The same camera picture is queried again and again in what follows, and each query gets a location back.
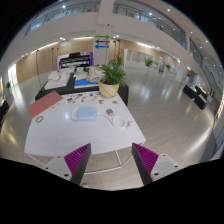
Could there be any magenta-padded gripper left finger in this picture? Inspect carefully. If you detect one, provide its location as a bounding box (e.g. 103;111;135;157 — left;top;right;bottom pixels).
41;143;92;186

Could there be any red rectangular mat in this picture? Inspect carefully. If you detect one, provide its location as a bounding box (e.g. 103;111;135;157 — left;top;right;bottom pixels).
28;90;64;120

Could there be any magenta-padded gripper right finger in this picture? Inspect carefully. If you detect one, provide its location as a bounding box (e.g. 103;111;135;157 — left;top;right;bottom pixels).
131;142;184;186

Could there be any white and blue power strip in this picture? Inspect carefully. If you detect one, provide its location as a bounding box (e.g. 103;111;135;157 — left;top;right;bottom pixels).
71;106;99;122

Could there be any colourful sticker set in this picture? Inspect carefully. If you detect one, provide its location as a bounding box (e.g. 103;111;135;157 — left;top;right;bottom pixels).
64;93;99;105

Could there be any white architectural model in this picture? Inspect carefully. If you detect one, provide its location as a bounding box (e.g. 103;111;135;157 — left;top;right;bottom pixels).
44;69;72;91

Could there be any black chairs group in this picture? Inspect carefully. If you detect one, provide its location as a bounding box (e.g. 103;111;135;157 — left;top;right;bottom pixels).
0;99;10;123

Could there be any low black display platform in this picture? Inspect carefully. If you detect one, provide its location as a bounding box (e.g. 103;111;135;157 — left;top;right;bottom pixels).
34;73;130;107

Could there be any black piano with purple screen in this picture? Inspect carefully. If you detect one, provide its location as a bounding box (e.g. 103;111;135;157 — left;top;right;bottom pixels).
57;51;94;70

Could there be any potted plant in striped pot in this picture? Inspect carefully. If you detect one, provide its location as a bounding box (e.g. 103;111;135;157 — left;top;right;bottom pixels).
98;57;127;99

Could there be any background potted palm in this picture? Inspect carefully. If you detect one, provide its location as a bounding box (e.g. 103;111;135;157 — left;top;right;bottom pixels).
143;57;155;73

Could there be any blue and white model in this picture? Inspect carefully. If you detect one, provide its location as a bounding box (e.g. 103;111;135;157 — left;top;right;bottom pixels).
73;66;103;89

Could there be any arrow direction sign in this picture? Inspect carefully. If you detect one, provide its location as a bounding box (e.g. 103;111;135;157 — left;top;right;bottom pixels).
94;34;111;66

